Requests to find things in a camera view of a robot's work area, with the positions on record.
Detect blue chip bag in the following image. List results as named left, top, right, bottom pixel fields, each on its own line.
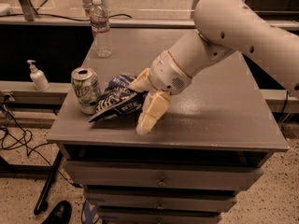
left=89, top=74, right=148, bottom=122

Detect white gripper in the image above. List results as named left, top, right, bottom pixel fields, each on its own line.
left=128, top=50, right=192, bottom=135

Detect middle drawer knob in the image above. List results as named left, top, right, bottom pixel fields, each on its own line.
left=156, top=203, right=164, bottom=210

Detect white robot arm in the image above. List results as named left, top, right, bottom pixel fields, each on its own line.
left=129, top=0, right=299, bottom=135

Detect top drawer knob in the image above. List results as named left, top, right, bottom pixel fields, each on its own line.
left=157, top=177, right=166, bottom=187

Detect green 7up can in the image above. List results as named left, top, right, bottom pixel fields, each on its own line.
left=71, top=67, right=101, bottom=115

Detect grey drawer cabinet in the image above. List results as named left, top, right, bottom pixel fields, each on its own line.
left=46, top=27, right=290, bottom=224

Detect black floor cables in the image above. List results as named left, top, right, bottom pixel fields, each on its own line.
left=0, top=91, right=82, bottom=189

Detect black metal stand leg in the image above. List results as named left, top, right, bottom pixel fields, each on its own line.
left=34, top=152, right=63, bottom=216

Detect clear plastic water bottle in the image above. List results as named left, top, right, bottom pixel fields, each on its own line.
left=90, top=0, right=112, bottom=58

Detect white pump dispenser bottle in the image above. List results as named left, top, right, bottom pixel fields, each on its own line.
left=27, top=60, right=50, bottom=91

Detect black shoe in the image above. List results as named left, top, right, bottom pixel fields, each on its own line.
left=41, top=201, right=72, bottom=224

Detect drawer knob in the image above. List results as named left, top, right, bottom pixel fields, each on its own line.
left=156, top=203, right=164, bottom=210
left=157, top=177, right=166, bottom=187

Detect metal frame rail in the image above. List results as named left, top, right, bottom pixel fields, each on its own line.
left=0, top=0, right=299, bottom=30

